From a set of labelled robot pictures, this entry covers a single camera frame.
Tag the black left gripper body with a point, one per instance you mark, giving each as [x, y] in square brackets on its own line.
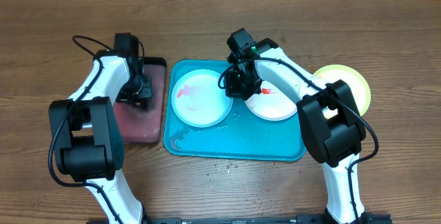
[138, 88]

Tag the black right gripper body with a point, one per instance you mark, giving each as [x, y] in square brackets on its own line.
[236, 90]

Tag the dark tray with red water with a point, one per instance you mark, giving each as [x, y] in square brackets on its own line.
[144, 125]

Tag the white pink plate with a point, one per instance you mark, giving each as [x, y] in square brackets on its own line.
[271, 104]

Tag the light blue plate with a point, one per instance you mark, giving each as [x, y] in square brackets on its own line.
[198, 101]

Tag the teal plastic tray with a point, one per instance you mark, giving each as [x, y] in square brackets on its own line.
[241, 135]

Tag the yellow plate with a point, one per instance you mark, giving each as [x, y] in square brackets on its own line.
[357, 83]

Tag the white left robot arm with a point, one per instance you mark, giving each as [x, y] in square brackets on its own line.
[87, 147]

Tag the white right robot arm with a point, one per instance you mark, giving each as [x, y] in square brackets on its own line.
[330, 124]

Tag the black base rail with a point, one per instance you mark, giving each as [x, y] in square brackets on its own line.
[367, 218]

